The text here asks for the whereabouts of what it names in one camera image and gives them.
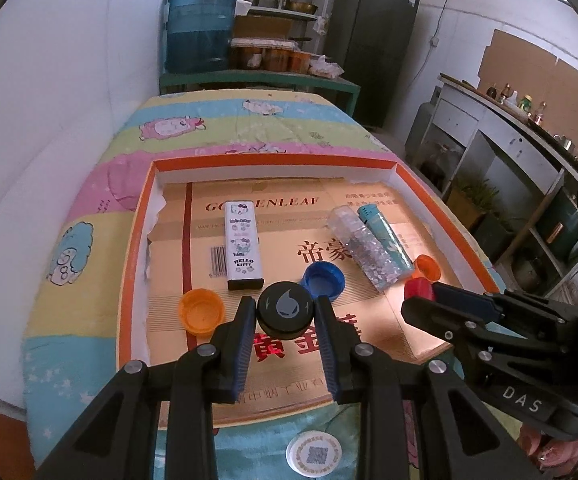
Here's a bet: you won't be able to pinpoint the white plastic bag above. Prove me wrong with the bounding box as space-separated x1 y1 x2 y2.
310 54 346 79

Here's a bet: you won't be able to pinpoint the white kitchen counter cabinet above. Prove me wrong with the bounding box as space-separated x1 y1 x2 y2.
433 74 578 306

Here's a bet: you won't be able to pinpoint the red plastic bottle cap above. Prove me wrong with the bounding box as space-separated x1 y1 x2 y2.
403 279 436 304

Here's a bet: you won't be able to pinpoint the large blue water jug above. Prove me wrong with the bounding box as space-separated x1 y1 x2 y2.
164 0 241 74

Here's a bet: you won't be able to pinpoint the green metal table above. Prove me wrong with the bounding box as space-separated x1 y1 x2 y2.
159 69 362 117

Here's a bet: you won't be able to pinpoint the white cartoon print lighter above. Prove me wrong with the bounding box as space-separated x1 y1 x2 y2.
225 199 264 291

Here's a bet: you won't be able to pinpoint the orange plastic bottle cap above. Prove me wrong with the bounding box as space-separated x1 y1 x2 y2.
178 287 226 336
414 254 441 282

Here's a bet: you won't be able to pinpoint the dark green air fryer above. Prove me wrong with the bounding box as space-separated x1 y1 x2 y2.
542 195 578 263

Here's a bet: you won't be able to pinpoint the cardboard wall panels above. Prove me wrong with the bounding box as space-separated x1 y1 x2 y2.
476 28 578 147

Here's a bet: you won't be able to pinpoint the dark green refrigerator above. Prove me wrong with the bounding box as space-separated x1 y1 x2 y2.
325 0 421 129

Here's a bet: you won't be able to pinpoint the white round lid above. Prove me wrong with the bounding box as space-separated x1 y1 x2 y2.
285 432 343 479

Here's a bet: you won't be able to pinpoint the green leafy plants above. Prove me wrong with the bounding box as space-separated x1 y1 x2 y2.
446 172 502 228

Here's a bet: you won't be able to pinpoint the white kitchen shelf rack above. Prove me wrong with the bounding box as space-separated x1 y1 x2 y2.
181 0 331 71

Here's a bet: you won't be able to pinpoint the blue plastic bottle cap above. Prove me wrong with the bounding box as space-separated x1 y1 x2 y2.
301 262 346 304

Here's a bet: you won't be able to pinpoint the light blue patterned lighter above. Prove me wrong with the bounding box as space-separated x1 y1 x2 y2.
356 203 416 272

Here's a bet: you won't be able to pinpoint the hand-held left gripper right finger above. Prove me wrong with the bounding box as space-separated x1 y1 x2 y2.
315 296 545 480

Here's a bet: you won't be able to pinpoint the printed cartoon blanket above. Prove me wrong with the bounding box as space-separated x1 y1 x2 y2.
21 89 525 480

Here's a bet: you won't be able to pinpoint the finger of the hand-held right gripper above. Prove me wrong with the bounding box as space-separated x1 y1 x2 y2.
400 296 502 363
430 281 578 325

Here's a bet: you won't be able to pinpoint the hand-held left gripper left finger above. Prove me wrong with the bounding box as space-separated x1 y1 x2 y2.
34 296 257 480

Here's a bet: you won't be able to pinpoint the orange rimmed cardboard box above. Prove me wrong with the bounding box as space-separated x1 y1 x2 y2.
115 155 503 405

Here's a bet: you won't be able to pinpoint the black round lid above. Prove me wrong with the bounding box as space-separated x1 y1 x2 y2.
256 282 315 340

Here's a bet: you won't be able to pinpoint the row of food jars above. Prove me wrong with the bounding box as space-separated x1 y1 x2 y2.
230 37 315 73

